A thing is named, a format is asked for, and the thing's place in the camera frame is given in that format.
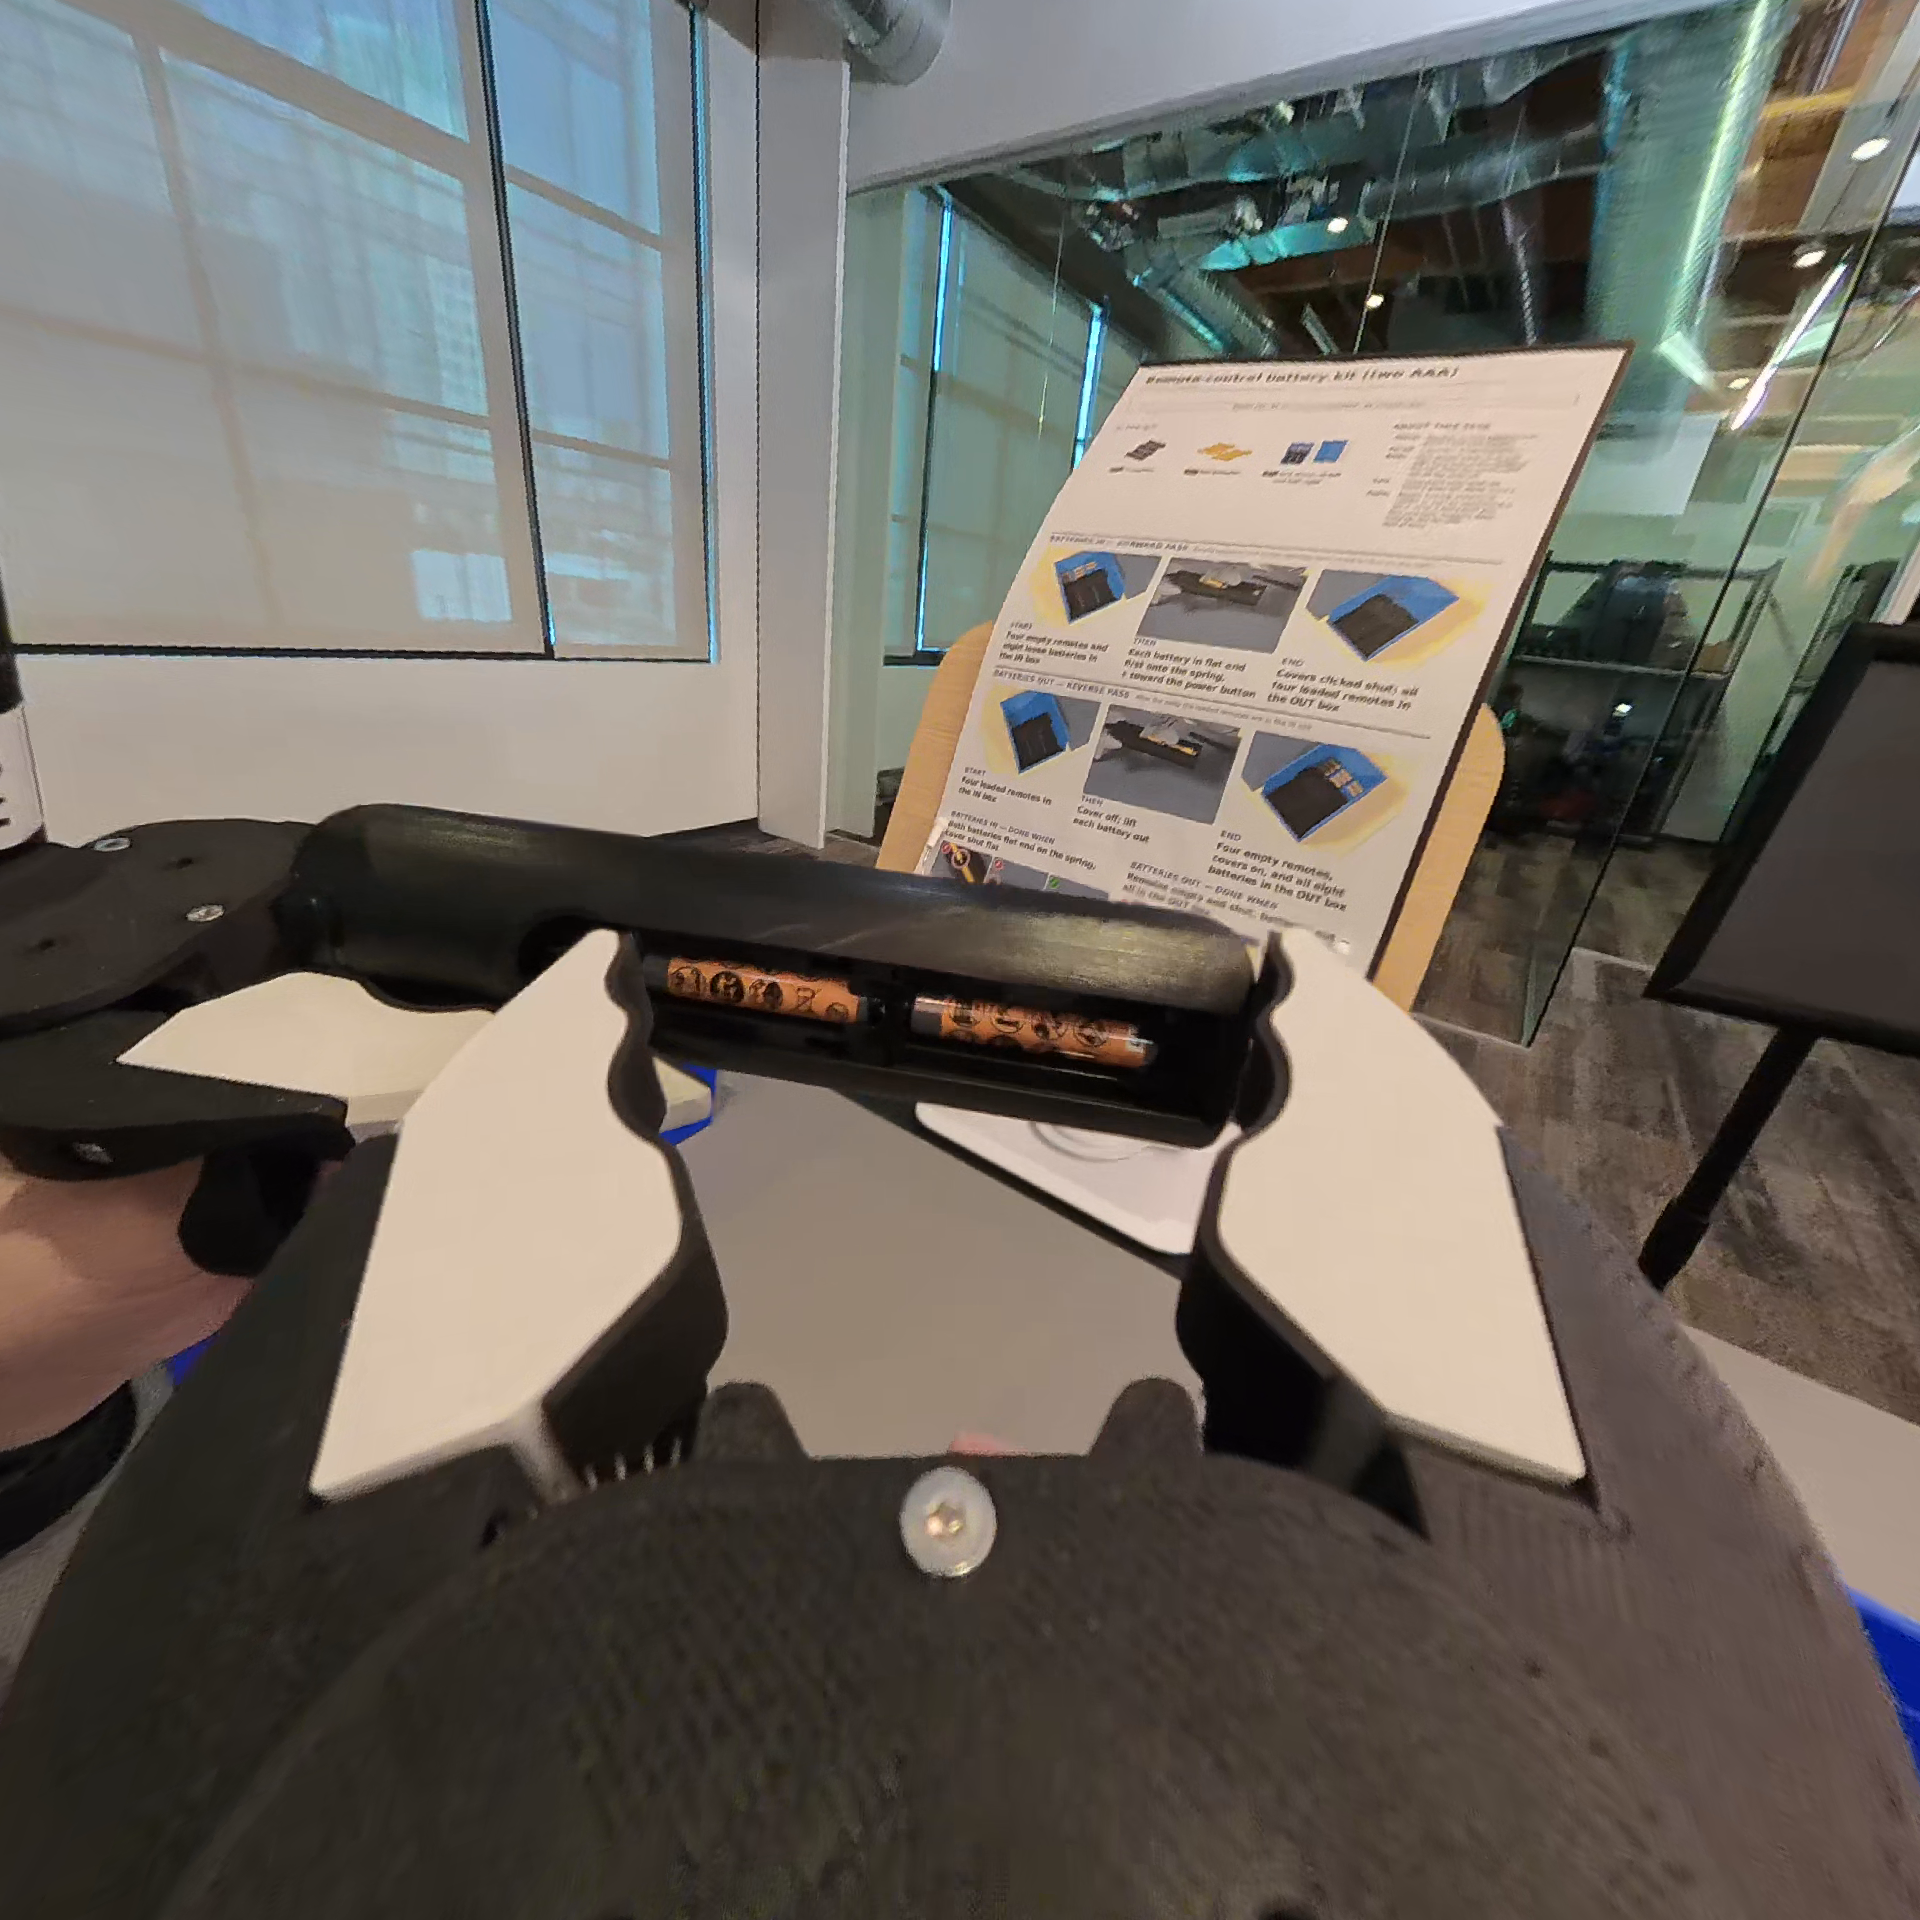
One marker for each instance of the tall glass window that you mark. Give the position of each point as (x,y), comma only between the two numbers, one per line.
(992,420)

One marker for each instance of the blue plastic bin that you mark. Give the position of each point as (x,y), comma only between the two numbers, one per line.
(1892,1680)

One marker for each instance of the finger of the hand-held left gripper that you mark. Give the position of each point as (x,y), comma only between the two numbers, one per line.
(334,1051)

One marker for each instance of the large glass window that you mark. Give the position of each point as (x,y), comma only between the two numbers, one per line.
(301,300)

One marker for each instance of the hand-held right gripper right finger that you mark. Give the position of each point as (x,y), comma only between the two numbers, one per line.
(1396,1260)

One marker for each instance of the person's left hand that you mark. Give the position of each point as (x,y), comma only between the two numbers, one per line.
(94,1292)

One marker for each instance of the orange black battery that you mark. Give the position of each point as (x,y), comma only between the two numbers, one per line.
(768,992)
(1035,1037)

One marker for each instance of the instruction sheet on stand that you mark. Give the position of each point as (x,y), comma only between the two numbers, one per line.
(1292,601)

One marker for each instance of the black remote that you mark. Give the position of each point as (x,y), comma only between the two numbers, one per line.
(481,900)

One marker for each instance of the silver air duct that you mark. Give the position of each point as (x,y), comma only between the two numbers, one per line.
(896,32)

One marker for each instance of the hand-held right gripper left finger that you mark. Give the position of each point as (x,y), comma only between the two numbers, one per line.
(495,1260)

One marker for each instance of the black floor sign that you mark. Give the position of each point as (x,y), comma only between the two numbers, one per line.
(1815,871)

